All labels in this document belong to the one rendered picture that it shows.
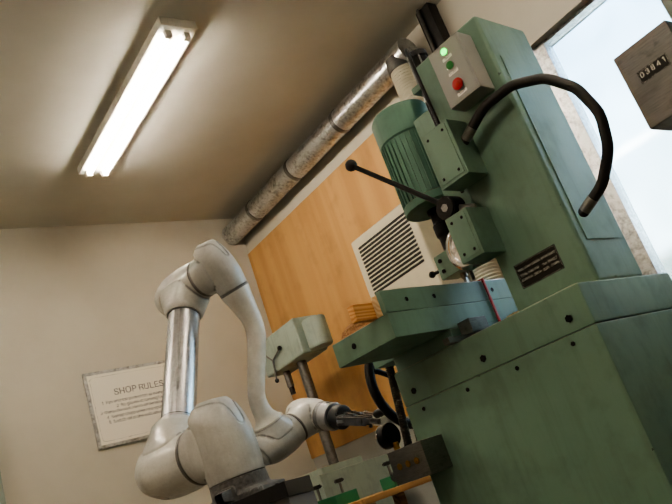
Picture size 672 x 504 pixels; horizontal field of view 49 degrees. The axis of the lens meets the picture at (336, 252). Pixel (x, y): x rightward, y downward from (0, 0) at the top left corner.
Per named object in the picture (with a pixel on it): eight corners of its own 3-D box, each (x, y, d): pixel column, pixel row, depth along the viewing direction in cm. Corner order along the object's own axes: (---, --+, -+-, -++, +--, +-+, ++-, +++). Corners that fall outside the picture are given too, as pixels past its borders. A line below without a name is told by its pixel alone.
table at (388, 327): (464, 352, 225) (456, 333, 227) (542, 314, 204) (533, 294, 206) (315, 381, 184) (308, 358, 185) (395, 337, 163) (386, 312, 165)
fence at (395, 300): (529, 296, 207) (521, 279, 209) (533, 294, 206) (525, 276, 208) (382, 315, 166) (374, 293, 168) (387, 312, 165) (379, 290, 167)
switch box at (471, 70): (465, 112, 182) (442, 59, 187) (495, 88, 175) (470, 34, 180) (450, 109, 178) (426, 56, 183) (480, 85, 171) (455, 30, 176)
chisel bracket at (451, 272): (459, 284, 203) (448, 257, 206) (497, 262, 194) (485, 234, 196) (442, 286, 198) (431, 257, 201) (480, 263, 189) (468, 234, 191)
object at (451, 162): (462, 191, 184) (440, 141, 188) (488, 173, 178) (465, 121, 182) (440, 191, 178) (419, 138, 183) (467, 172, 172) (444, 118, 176)
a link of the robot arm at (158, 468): (174, 476, 188) (120, 503, 198) (220, 492, 199) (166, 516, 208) (187, 248, 238) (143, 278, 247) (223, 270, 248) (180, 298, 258)
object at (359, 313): (519, 302, 210) (514, 289, 211) (524, 299, 209) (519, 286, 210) (352, 324, 165) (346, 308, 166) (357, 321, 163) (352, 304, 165)
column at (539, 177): (569, 311, 188) (465, 79, 210) (646, 275, 173) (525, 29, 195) (520, 319, 172) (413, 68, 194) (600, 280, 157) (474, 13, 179)
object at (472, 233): (485, 263, 179) (467, 220, 183) (506, 251, 175) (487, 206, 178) (461, 265, 173) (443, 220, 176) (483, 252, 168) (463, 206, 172)
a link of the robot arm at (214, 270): (255, 275, 239) (226, 293, 245) (226, 228, 238) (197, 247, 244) (235, 287, 227) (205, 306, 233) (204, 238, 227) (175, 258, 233)
